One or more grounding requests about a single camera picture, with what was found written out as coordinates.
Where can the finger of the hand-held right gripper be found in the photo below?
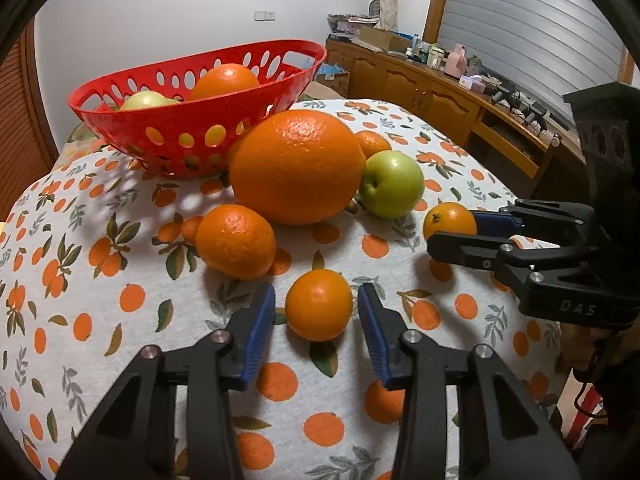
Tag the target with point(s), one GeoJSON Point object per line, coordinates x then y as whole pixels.
{"type": "Point", "coordinates": [492, 222]}
{"type": "Point", "coordinates": [460, 251]}

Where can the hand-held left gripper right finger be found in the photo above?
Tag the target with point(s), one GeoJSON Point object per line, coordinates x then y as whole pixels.
{"type": "Point", "coordinates": [375, 335]}

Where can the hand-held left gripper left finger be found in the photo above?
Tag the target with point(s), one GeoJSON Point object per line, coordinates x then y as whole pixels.
{"type": "Point", "coordinates": [257, 330]}

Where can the small mandarin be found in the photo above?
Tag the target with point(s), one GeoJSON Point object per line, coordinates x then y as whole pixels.
{"type": "Point", "coordinates": [235, 242]}
{"type": "Point", "coordinates": [319, 305]}
{"type": "Point", "coordinates": [447, 220]}
{"type": "Point", "coordinates": [372, 142]}

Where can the green apple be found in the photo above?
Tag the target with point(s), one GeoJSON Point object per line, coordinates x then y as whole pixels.
{"type": "Point", "coordinates": [392, 185]}
{"type": "Point", "coordinates": [145, 100]}

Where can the large orange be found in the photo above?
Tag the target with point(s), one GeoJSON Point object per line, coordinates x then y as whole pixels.
{"type": "Point", "coordinates": [297, 167]}
{"type": "Point", "coordinates": [225, 80]}

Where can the red perforated plastic basket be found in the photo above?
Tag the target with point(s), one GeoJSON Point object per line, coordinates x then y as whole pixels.
{"type": "Point", "coordinates": [125, 130]}

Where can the person's right hand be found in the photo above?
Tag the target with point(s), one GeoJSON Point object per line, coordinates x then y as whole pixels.
{"type": "Point", "coordinates": [575, 345]}

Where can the orange-print white tablecloth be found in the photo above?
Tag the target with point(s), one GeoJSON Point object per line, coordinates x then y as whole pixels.
{"type": "Point", "coordinates": [150, 320]}

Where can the pink white tissue box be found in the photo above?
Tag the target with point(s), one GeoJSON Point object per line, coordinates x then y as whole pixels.
{"type": "Point", "coordinates": [471, 82]}

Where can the wooden sideboard cabinet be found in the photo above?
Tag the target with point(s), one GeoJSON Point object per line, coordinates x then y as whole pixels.
{"type": "Point", "coordinates": [425, 95]}

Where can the pink bottle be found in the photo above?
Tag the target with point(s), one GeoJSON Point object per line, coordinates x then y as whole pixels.
{"type": "Point", "coordinates": [456, 62]}

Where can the clear plastic jar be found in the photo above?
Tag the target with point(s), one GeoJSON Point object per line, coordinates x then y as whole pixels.
{"type": "Point", "coordinates": [436, 57]}

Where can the grey window blind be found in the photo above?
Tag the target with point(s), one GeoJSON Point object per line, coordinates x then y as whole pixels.
{"type": "Point", "coordinates": [525, 25]}

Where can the open cardboard box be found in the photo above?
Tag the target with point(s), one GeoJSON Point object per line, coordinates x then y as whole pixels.
{"type": "Point", "coordinates": [382, 40]}

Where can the cardboard box with blue bags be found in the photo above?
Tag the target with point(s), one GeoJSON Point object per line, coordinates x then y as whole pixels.
{"type": "Point", "coordinates": [332, 74]}

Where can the stack of papers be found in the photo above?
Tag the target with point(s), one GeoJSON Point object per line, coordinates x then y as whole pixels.
{"type": "Point", "coordinates": [350, 22]}

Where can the floral blanket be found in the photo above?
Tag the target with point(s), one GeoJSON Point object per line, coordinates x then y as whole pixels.
{"type": "Point", "coordinates": [75, 137]}

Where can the brown slatted wooden wardrobe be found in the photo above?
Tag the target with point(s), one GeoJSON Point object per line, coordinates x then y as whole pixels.
{"type": "Point", "coordinates": [20, 125]}

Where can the wooden window frame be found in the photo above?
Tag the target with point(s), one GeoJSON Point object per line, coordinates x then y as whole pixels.
{"type": "Point", "coordinates": [435, 0]}

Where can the white wall switch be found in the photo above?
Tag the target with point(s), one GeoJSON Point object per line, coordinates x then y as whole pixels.
{"type": "Point", "coordinates": [264, 15]}

